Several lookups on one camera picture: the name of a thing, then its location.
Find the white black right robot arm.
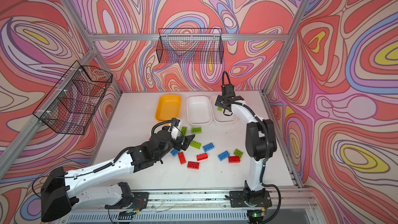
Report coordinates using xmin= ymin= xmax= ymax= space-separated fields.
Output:
xmin=215 ymin=84 xmax=277 ymax=191

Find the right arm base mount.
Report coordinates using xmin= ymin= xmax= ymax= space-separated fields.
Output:
xmin=225 ymin=181 xmax=272 ymax=209

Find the black wire basket left wall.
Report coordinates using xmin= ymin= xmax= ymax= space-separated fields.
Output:
xmin=33 ymin=61 xmax=113 ymax=135

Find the blue lego brick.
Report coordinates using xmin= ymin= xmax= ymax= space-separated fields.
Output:
xmin=170 ymin=149 xmax=179 ymax=157
xmin=203 ymin=143 xmax=215 ymax=152
xmin=218 ymin=151 xmax=230 ymax=161

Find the aluminium rail at front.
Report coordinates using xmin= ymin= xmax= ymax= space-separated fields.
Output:
xmin=58 ymin=188 xmax=325 ymax=224

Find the white right plastic bin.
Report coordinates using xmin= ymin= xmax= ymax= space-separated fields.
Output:
xmin=210 ymin=95 xmax=237 ymax=124

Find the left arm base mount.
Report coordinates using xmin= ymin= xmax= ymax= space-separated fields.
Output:
xmin=105 ymin=182 xmax=149 ymax=219

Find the black wire basket back wall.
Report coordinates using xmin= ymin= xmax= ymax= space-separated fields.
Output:
xmin=156 ymin=28 xmax=224 ymax=64

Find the white middle plastic bin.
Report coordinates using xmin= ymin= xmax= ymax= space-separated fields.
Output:
xmin=187 ymin=96 xmax=212 ymax=126

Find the white plastic bin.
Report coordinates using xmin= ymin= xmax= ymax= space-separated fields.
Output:
xmin=187 ymin=96 xmax=212 ymax=126
xmin=210 ymin=95 xmax=237 ymax=124

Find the red lego brick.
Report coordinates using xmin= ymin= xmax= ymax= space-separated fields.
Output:
xmin=197 ymin=153 xmax=208 ymax=161
xmin=187 ymin=161 xmax=200 ymax=170
xmin=228 ymin=156 xmax=240 ymax=163
xmin=178 ymin=152 xmax=186 ymax=165

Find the black wire basket wall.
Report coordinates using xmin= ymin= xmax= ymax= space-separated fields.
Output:
xmin=33 ymin=61 xmax=113 ymax=135
xmin=156 ymin=28 xmax=224 ymax=64

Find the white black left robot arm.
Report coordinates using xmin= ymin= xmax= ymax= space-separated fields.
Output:
xmin=40 ymin=118 xmax=195 ymax=223

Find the yellow plastic bin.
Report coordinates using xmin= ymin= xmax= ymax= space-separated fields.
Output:
xmin=155 ymin=94 xmax=182 ymax=122

